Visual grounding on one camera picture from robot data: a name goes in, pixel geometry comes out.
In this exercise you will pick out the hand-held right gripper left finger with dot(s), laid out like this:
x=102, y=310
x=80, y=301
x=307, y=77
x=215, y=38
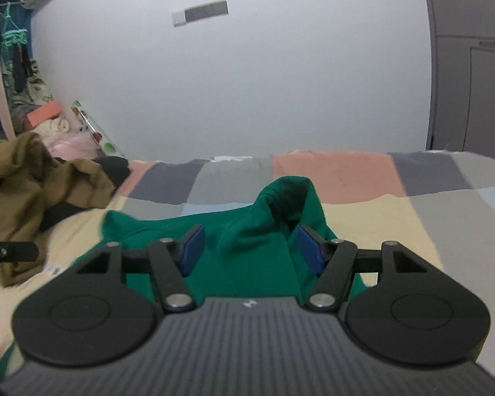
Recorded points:
x=192, y=251

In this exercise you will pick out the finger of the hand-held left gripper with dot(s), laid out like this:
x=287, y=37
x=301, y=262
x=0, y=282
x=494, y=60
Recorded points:
x=12, y=251

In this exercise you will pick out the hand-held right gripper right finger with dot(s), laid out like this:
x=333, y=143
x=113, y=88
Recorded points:
x=309, y=251

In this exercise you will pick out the green sweatshirt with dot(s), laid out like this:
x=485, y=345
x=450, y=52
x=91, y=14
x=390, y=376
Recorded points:
x=247, y=247

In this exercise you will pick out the olive brown jacket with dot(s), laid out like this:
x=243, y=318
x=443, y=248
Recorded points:
x=20, y=181

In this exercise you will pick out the black cloth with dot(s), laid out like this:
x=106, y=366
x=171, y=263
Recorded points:
x=113, y=171

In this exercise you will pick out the pink plastic bag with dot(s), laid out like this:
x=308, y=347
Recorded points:
x=76, y=146

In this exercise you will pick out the checkered bed blanket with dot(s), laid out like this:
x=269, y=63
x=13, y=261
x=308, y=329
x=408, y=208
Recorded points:
x=437, y=222

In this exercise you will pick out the cream cloth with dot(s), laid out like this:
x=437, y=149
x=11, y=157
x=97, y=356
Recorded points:
x=55, y=128

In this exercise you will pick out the patterned rolled mat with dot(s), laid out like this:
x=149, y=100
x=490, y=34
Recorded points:
x=93, y=126

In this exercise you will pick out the camouflage cloth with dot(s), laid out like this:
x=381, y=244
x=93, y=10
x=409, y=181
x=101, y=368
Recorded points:
x=33, y=86

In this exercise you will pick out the teal hanging garment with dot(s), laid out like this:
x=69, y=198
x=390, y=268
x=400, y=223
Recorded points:
x=14, y=33

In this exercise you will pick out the grey wardrobe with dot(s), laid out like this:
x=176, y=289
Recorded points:
x=470, y=57

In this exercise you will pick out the wall switch panel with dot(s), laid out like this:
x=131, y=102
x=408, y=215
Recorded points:
x=200, y=12

